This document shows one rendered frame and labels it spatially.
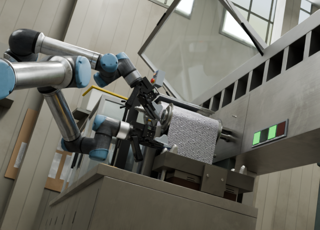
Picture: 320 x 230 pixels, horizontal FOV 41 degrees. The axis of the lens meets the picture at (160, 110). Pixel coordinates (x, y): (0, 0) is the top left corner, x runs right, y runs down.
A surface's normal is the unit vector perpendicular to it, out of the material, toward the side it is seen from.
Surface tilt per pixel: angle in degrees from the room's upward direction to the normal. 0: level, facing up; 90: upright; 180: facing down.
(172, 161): 90
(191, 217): 90
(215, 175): 90
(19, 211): 90
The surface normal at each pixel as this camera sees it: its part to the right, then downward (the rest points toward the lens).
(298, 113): -0.93, -0.30
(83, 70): 0.96, 0.06
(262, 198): 0.42, -0.22
